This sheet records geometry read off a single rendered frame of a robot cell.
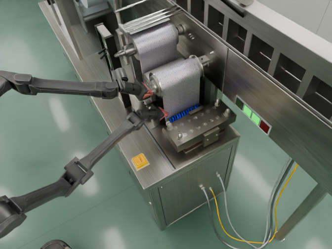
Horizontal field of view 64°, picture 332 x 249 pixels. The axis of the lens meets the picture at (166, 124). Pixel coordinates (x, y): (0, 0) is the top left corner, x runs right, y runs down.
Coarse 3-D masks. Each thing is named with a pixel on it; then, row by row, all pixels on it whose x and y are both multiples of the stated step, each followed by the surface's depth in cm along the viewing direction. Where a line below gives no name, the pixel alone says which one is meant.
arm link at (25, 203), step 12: (72, 168) 112; (60, 180) 110; (72, 180) 115; (36, 192) 94; (48, 192) 98; (60, 192) 106; (12, 204) 83; (24, 204) 85; (36, 204) 92; (12, 216) 77; (24, 216) 82; (0, 228) 74; (12, 228) 80
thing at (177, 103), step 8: (192, 88) 147; (176, 96) 145; (184, 96) 148; (192, 96) 152; (168, 104) 146; (176, 104) 149; (184, 104) 153; (192, 104) 157; (168, 112) 151; (176, 112) 154
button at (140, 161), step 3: (138, 156) 152; (141, 156) 152; (132, 159) 151; (135, 159) 151; (138, 159) 151; (141, 159) 150; (144, 159) 150; (135, 162) 150; (138, 162) 149; (141, 162) 149; (144, 162) 149; (147, 162) 149; (135, 165) 148; (138, 165) 148; (141, 165) 148; (144, 165) 150; (138, 168) 149
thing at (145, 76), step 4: (176, 60) 154; (180, 60) 154; (168, 64) 152; (172, 64) 152; (156, 68) 152; (160, 68) 151; (164, 68) 150; (148, 72) 150; (152, 72) 149; (144, 76) 153; (148, 76) 147; (144, 80) 156; (148, 80) 147; (148, 84) 152
